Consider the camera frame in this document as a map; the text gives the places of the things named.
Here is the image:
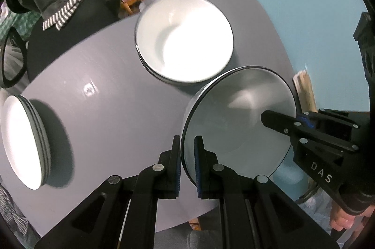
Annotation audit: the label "black office chair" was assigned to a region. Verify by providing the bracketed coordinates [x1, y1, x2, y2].
[0, 0, 123, 89]

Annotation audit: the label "light blue bin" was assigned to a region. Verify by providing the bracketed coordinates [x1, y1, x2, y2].
[272, 164, 306, 203]

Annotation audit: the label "white plastic bag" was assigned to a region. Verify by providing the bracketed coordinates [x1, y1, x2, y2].
[139, 0, 172, 13]

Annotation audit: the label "black and white striped cloth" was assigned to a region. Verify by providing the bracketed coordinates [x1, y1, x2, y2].
[0, 186, 31, 242]

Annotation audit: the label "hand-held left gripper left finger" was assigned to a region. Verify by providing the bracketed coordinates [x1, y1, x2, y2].
[34, 135, 180, 249]

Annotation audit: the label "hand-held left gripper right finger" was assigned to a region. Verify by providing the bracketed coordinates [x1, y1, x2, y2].
[194, 135, 337, 249]

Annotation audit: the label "person's right hand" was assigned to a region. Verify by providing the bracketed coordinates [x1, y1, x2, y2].
[330, 201, 364, 233]

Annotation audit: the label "green checkered cloth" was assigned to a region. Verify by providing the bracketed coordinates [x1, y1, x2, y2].
[0, 10, 19, 43]

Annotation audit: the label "cream wooden boards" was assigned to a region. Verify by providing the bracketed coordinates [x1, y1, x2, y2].
[292, 70, 318, 114]

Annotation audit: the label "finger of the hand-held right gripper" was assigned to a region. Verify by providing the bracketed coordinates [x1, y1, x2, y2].
[301, 108, 362, 135]
[260, 109, 311, 136]

